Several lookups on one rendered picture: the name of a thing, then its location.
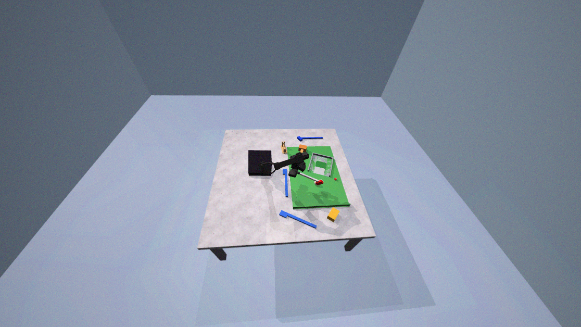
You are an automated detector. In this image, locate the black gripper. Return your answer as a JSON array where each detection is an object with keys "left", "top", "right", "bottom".
[{"left": 288, "top": 163, "right": 299, "bottom": 177}]

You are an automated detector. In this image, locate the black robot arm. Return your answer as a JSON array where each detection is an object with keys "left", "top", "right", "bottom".
[{"left": 258, "top": 152, "right": 309, "bottom": 175}]

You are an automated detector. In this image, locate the green flat mat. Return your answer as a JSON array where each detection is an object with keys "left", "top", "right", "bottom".
[{"left": 287, "top": 146, "right": 349, "bottom": 206}]

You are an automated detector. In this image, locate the yellow cube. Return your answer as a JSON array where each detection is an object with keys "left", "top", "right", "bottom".
[{"left": 327, "top": 207, "right": 339, "bottom": 222}]

